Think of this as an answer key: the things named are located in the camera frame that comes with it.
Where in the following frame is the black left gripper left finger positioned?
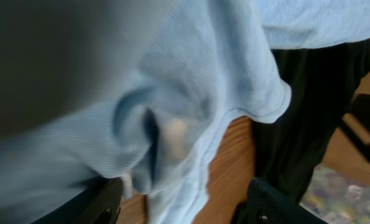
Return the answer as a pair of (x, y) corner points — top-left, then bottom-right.
(33, 177), (123, 224)

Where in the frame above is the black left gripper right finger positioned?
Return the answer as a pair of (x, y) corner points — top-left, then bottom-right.
(231, 178), (326, 224)

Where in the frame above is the light blue t-shirt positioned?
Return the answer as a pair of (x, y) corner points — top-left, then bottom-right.
(0, 1), (370, 223)

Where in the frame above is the crumpled black garment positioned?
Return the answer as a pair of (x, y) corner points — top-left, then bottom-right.
(252, 39), (370, 203)

